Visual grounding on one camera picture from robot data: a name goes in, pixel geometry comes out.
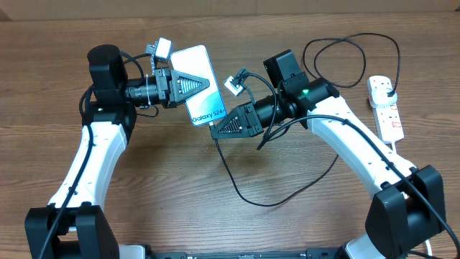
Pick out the white USB wall charger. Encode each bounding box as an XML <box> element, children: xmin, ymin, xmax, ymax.
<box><xmin>369</xmin><ymin>89</ymin><xmax>397</xmax><ymax>109</ymax></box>

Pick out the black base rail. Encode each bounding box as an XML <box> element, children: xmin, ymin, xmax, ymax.
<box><xmin>146</xmin><ymin>247</ymin><xmax>340</xmax><ymax>259</ymax></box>

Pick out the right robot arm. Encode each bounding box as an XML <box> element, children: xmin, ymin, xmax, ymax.
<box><xmin>211</xmin><ymin>50</ymin><xmax>446</xmax><ymax>258</ymax></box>

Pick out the black USB charging cable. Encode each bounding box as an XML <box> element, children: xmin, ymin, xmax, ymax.
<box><xmin>209</xmin><ymin>32</ymin><xmax>401</xmax><ymax>208</ymax></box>

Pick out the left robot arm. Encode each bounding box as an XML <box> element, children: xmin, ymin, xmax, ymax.
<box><xmin>24</xmin><ymin>45</ymin><xmax>210</xmax><ymax>258</ymax></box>

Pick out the white power strip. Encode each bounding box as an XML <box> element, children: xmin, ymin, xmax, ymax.
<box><xmin>367</xmin><ymin>76</ymin><xmax>404</xmax><ymax>145</ymax></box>

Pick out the Samsung Galaxy smartphone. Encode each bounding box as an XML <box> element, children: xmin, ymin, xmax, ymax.
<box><xmin>170</xmin><ymin>45</ymin><xmax>226</xmax><ymax>127</ymax></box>

